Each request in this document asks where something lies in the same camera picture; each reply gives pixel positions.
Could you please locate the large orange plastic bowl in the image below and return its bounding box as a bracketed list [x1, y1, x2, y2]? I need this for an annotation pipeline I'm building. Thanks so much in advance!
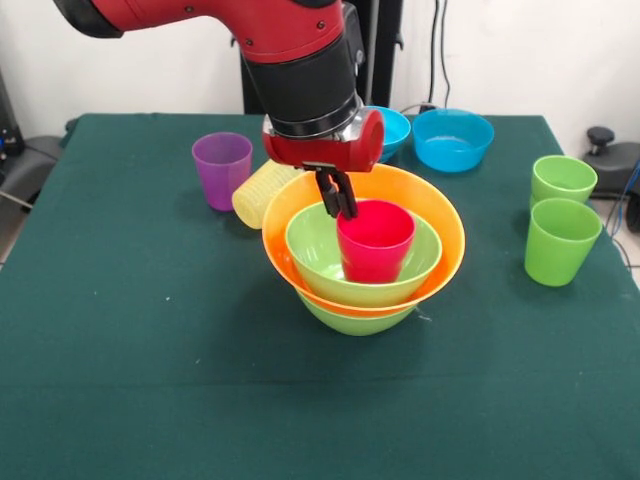
[261, 161, 467, 319]

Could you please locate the black wall cable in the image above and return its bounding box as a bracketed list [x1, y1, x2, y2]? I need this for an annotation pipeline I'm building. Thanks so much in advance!
[427, 0, 454, 110]

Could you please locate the black stand base with knob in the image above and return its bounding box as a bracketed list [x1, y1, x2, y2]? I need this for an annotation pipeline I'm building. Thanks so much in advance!
[585, 125, 640, 201]

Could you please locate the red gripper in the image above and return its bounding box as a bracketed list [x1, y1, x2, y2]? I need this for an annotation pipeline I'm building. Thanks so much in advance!
[262, 108, 385, 220]

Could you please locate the red plastic cup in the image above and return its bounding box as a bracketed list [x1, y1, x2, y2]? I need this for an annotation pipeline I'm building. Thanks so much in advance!
[336, 199, 417, 285]

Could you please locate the dark green table cloth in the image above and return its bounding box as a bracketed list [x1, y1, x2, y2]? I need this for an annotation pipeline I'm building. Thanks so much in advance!
[0, 113, 640, 480]

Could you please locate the translucent blue plastic bowl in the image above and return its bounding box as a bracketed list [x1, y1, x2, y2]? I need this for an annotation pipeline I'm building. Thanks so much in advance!
[412, 108, 497, 174]

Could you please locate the yellow plastic cup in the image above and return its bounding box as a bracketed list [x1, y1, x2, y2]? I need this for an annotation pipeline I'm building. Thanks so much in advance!
[231, 159, 301, 231]

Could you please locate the green plastic bowl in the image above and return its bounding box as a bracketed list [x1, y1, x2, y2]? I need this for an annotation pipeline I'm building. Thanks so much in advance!
[284, 199, 444, 309]
[295, 292, 419, 337]

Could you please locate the ribbed cyan plastic bowl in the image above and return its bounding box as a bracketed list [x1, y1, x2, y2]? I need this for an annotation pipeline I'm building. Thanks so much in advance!
[367, 105, 412, 164]

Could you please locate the blue cable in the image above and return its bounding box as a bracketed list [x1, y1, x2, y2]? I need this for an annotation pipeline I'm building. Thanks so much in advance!
[607, 164, 640, 236]

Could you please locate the purple plastic cup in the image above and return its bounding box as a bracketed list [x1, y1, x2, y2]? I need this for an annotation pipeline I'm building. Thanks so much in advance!
[191, 131, 254, 212]

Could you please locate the green plastic cup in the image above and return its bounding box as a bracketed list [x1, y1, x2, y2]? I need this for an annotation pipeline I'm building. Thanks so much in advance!
[524, 197, 604, 288]
[529, 155, 599, 211]

